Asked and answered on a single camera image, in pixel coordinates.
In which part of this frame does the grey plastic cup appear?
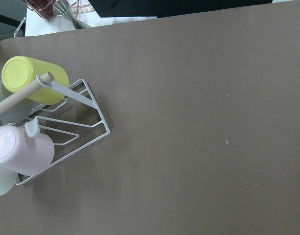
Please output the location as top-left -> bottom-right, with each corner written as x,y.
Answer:
0,80 -> 34,123

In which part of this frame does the yellow plastic cup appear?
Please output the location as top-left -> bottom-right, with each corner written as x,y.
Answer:
1,56 -> 69,105

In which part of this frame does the pink plastic cup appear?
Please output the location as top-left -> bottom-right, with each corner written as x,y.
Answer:
0,125 -> 54,176

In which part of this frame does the white plastic cup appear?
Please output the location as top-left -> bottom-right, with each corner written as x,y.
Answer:
0,166 -> 18,196

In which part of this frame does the black device on desk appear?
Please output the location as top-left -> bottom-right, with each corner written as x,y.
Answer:
89,0 -> 272,18

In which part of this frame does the white wire cup rack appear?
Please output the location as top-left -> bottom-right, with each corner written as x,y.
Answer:
0,72 -> 110,186

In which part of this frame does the copper wire bottle rack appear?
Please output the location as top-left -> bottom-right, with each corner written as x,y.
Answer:
24,0 -> 94,22

